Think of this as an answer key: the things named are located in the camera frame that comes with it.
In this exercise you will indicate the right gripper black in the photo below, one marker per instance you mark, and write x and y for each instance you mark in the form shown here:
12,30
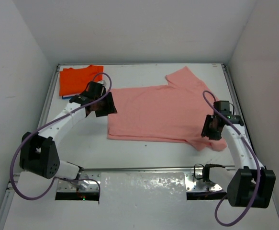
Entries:
206,132

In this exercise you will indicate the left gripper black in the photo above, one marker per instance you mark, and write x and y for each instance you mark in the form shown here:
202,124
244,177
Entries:
103,105

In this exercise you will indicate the pink t-shirt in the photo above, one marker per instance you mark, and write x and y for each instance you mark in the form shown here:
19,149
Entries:
174,112

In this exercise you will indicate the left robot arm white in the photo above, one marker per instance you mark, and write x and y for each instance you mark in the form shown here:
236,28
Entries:
39,153

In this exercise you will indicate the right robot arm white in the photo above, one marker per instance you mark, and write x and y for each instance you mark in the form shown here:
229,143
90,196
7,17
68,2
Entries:
251,184

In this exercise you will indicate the folded orange t-shirt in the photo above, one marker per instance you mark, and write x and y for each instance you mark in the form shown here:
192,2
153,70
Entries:
73,81

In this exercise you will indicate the white foam front panel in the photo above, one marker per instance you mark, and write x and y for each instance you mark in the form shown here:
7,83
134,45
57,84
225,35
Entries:
128,201

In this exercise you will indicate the aluminium table frame rail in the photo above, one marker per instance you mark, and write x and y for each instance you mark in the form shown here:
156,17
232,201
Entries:
87,145

